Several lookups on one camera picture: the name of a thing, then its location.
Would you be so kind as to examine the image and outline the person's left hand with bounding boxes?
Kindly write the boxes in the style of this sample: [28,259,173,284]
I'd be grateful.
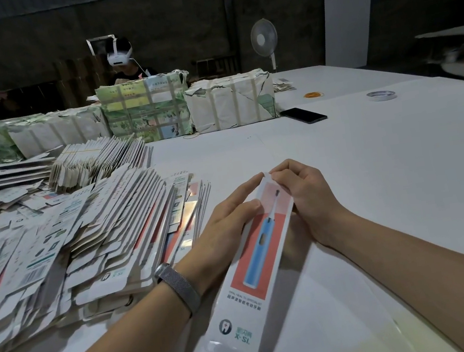
[164,171,281,300]

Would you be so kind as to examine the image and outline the white board panel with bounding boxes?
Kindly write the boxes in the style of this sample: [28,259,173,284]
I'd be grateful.
[316,0,389,74]

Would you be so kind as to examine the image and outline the small white paper stack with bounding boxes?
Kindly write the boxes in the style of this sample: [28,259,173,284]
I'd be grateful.
[271,76,297,94]

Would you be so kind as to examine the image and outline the black smartphone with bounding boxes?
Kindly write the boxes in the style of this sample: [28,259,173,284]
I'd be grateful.
[280,103,329,129]

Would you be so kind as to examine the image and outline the toothbrush carton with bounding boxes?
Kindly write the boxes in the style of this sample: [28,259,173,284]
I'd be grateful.
[183,169,317,352]

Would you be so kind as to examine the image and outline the white strapped wrapped bundle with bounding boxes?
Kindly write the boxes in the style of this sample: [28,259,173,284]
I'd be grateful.
[182,67,281,136]

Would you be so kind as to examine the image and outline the person's right hand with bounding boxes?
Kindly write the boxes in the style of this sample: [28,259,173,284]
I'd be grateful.
[267,150,357,258]

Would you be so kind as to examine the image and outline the fanned stack of white cartons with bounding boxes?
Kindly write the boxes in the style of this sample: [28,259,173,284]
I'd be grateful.
[43,131,157,193]

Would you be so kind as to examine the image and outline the cluttered side table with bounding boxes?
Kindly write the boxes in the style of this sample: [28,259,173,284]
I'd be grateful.
[415,24,464,89]

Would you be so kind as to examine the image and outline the white standing fan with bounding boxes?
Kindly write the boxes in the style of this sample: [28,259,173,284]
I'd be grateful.
[247,16,284,74]

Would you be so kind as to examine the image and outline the white tape roll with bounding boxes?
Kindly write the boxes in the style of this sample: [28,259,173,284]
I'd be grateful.
[366,88,398,104]

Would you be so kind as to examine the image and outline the grey band wristwatch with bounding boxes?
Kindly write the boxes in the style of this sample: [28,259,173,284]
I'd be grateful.
[152,258,205,321]

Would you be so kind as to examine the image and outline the green printed wrapped bundle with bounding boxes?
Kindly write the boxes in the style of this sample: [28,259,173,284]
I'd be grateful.
[93,68,198,149]

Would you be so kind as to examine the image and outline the dark wooden chair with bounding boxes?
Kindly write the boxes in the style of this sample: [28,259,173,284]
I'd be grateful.
[191,53,239,80]

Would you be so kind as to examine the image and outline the pile of cartons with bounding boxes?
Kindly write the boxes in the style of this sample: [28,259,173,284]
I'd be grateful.
[0,130,234,352]

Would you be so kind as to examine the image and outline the person's right forearm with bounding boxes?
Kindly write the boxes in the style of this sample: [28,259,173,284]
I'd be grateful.
[324,191,464,352]

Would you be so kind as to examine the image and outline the white head-mounted camera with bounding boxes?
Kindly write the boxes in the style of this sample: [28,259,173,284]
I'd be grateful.
[86,30,136,71]

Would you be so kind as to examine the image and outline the row of white wrapped bundles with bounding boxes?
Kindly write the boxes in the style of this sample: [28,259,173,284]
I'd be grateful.
[0,101,113,166]

